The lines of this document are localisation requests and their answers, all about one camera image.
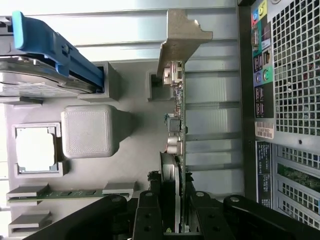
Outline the grey printed parts rack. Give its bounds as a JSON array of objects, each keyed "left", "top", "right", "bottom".
[{"left": 0, "top": 59, "right": 166, "bottom": 240}]

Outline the green RAM stick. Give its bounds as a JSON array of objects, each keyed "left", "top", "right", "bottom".
[{"left": 6, "top": 189, "right": 105, "bottom": 201}]

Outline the barcode label sticker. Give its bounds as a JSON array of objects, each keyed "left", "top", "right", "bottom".
[{"left": 254, "top": 120, "right": 276, "bottom": 139}]

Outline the silver CPU chip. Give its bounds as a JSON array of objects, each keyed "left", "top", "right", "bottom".
[{"left": 15, "top": 126, "right": 58, "bottom": 173}]

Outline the coloured port label sticker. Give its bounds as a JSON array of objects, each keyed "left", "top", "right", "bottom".
[{"left": 251, "top": 0, "right": 274, "bottom": 120}]

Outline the computer case rear panel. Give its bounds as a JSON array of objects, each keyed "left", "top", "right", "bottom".
[{"left": 236, "top": 0, "right": 320, "bottom": 227}]

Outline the hard disk with blue carrier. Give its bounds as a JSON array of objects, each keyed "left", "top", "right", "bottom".
[{"left": 0, "top": 10, "right": 105, "bottom": 99}]

